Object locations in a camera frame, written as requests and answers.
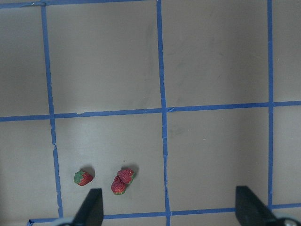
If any red strawberry pair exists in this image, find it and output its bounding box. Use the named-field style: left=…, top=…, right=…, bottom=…
left=111, top=176, right=127, bottom=195
left=117, top=169, right=135, bottom=185

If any red strawberry lone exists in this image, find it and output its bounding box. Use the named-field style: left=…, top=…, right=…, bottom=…
left=73, top=170, right=94, bottom=186

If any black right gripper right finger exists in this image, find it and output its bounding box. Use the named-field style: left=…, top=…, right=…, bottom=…
left=235, top=186, right=282, bottom=226

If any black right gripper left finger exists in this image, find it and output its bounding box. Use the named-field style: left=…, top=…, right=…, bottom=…
left=72, top=188, right=104, bottom=226

